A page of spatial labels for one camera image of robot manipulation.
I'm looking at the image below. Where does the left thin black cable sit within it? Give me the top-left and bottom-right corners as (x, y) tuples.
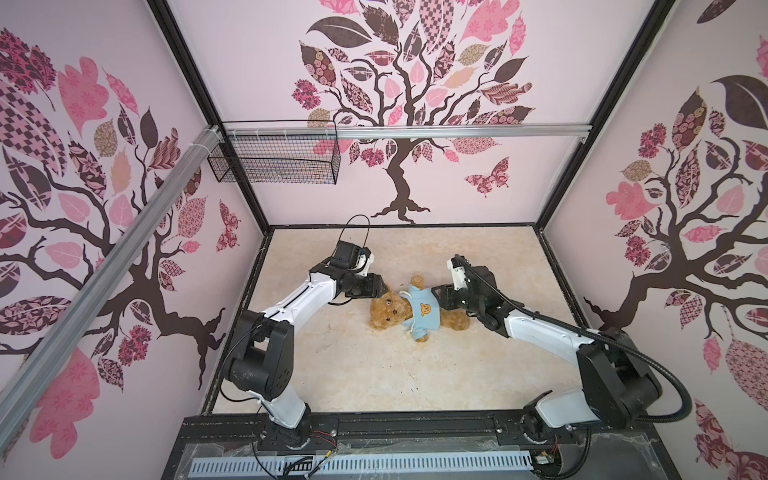
(337, 214), (372, 247)

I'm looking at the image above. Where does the light blue fleece hoodie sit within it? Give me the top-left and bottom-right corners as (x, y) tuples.
(399, 285), (441, 341)

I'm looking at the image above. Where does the brown plush teddy bear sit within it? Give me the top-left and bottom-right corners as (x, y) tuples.
(370, 275), (470, 343)

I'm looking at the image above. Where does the rear aluminium rail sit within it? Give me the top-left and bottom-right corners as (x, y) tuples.
(225, 122), (592, 140)

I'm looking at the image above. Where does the white slotted cable duct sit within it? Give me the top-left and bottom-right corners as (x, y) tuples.
(186, 451), (533, 479)

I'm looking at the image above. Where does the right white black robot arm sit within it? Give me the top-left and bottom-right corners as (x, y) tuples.
(432, 256), (663, 436)

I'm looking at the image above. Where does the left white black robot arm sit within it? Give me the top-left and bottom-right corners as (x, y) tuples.
(223, 240), (388, 430)

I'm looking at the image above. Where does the left aluminium rail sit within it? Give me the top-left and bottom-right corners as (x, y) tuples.
(1, 125), (222, 448)

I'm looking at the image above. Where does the right black corrugated cable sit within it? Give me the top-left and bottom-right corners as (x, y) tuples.
(452, 254), (694, 424)

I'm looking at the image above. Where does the black wire mesh basket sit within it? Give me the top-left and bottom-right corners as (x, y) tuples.
(208, 120), (341, 185)

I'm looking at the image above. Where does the aluminium rail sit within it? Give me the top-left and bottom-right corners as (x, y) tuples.
(225, 122), (592, 140)
(1, 125), (222, 448)

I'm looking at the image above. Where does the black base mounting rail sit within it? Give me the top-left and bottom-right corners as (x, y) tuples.
(162, 410), (681, 479)

